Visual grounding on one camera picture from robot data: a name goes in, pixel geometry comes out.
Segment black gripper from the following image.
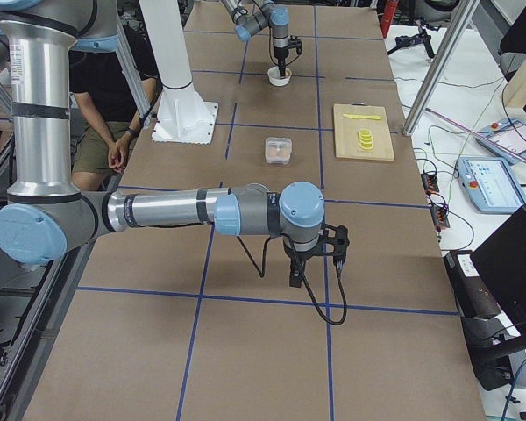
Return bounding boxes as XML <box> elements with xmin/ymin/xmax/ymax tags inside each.
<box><xmin>273</xmin><ymin>46</ymin><xmax>288</xmax><ymax>79</ymax></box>
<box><xmin>283</xmin><ymin>239</ymin><xmax>323</xmax><ymax>288</ymax></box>

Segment clear plastic egg box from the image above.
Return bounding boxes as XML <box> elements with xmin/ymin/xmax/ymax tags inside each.
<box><xmin>265</xmin><ymin>137</ymin><xmax>292</xmax><ymax>165</ymax></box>

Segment black box device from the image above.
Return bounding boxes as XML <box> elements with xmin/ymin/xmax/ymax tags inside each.
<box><xmin>444</xmin><ymin>250</ymin><xmax>501</xmax><ymax>320</ymax></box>

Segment white ceramic bowl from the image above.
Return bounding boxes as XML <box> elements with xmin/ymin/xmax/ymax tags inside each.
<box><xmin>267</xmin><ymin>66</ymin><xmax>292</xmax><ymax>87</ymax></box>

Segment yellow plastic knife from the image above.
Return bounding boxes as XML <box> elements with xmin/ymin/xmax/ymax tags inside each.
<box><xmin>343</xmin><ymin>113</ymin><xmax>382</xmax><ymax>121</ymax></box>

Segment wooden cutting board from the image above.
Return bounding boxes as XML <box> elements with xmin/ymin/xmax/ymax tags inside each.
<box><xmin>333</xmin><ymin>103</ymin><xmax>395</xmax><ymax>161</ymax></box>

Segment yellow lemon slices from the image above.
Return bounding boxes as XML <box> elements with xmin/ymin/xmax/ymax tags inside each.
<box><xmin>358</xmin><ymin>128</ymin><xmax>374</xmax><ymax>151</ymax></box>

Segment black tripod clamp tool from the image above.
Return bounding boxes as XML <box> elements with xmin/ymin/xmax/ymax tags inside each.
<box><xmin>387</xmin><ymin>18</ymin><xmax>440</xmax><ymax>59</ymax></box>

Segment red cylinder object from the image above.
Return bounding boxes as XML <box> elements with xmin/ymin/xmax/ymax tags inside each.
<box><xmin>380</xmin><ymin>0</ymin><xmax>399</xmax><ymax>39</ymax></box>

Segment small orange circuit board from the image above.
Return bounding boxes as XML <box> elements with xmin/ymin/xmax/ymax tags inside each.
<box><xmin>421</xmin><ymin>173</ymin><xmax>439</xmax><ymax>193</ymax></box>

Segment seated person in black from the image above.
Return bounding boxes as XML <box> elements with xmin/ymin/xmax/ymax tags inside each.
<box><xmin>69</xmin><ymin>50</ymin><xmax>141</xmax><ymax>191</ymax></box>

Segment near teach pendant tablet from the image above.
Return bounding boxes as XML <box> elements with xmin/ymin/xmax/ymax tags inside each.
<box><xmin>457</xmin><ymin>156</ymin><xmax>526</xmax><ymax>215</ymax></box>

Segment teach pendant tablet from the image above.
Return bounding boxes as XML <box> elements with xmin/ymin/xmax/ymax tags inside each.
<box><xmin>457</xmin><ymin>156</ymin><xmax>526</xmax><ymax>215</ymax></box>
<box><xmin>479</xmin><ymin>118</ymin><xmax>526</xmax><ymax>157</ymax></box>

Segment black monitor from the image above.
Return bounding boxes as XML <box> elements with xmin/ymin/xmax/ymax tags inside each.
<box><xmin>471</xmin><ymin>206</ymin><xmax>526</xmax><ymax>331</ymax></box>

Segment long reacher grabber stick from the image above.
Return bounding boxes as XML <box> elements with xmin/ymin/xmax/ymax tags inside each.
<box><xmin>425</xmin><ymin>108</ymin><xmax>526</xmax><ymax>164</ymax></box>

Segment far teach pendant tablet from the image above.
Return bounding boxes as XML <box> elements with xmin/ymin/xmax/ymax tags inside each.
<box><xmin>479</xmin><ymin>118</ymin><xmax>526</xmax><ymax>157</ymax></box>

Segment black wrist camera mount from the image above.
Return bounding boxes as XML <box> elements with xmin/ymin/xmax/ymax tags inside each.
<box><xmin>320</xmin><ymin>223</ymin><xmax>350</xmax><ymax>265</ymax></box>
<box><xmin>288</xmin><ymin>35</ymin><xmax>302</xmax><ymax>56</ymax></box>

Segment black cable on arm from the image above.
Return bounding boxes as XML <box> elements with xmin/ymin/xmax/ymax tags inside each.
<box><xmin>236</xmin><ymin>234</ymin><xmax>348</xmax><ymax>325</ymax></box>

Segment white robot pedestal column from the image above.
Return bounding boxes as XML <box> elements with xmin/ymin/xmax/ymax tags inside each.
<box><xmin>139</xmin><ymin>0</ymin><xmax>218</xmax><ymax>145</ymax></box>

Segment aluminium frame post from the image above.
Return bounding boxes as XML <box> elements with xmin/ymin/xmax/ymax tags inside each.
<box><xmin>402</xmin><ymin>0</ymin><xmax>480</xmax><ymax>136</ymax></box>

